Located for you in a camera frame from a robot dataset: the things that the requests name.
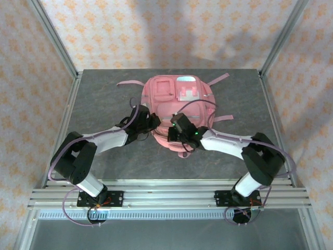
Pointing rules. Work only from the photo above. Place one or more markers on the aluminium mounting rail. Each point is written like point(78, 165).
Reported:
point(169, 195)

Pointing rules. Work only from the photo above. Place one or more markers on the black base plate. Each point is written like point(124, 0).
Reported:
point(221, 198)
point(115, 198)

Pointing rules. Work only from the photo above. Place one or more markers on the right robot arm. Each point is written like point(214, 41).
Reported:
point(221, 145)

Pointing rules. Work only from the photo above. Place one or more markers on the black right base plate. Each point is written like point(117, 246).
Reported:
point(221, 198)

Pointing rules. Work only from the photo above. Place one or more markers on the aluminium side rail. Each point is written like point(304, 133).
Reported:
point(65, 125)
point(278, 125)

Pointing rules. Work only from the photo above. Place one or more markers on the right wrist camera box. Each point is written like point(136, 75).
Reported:
point(183, 123)

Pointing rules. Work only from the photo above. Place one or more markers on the pink school backpack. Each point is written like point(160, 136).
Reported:
point(179, 104)

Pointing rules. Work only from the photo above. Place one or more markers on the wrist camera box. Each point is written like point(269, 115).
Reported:
point(183, 123)
point(142, 110)

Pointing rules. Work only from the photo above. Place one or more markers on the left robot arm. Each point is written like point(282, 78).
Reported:
point(109, 139)

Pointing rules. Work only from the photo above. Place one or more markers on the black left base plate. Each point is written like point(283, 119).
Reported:
point(115, 198)

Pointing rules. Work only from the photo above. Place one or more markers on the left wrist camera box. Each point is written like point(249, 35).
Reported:
point(142, 110)

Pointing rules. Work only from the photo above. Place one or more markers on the aluminium frame post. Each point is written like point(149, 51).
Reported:
point(281, 36)
point(54, 39)

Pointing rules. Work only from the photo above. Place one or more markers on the aluminium frame leg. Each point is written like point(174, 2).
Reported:
point(310, 229)
point(26, 229)

